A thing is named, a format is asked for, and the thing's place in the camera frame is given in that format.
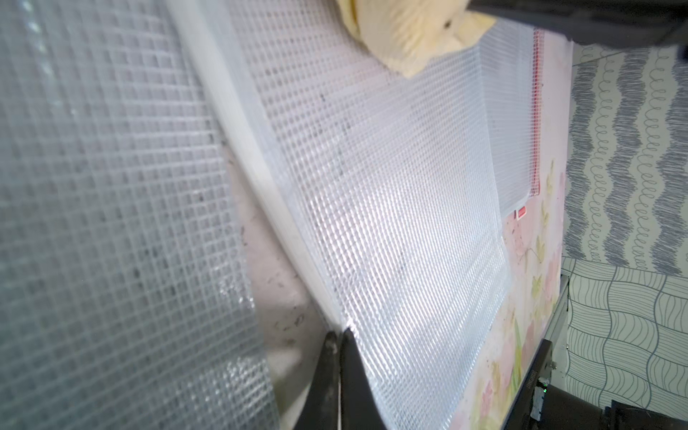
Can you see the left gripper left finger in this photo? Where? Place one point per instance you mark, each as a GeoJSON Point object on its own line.
{"type": "Point", "coordinates": [321, 408]}

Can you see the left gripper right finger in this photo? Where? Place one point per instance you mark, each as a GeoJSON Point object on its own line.
{"type": "Point", "coordinates": [358, 410]}

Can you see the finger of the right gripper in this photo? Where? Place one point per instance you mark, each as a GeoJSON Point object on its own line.
{"type": "Point", "coordinates": [610, 23]}

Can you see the mesh document bag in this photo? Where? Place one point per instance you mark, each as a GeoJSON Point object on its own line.
{"type": "Point", "coordinates": [511, 57]}
{"type": "Point", "coordinates": [125, 302]}
{"type": "Point", "coordinates": [380, 188]}

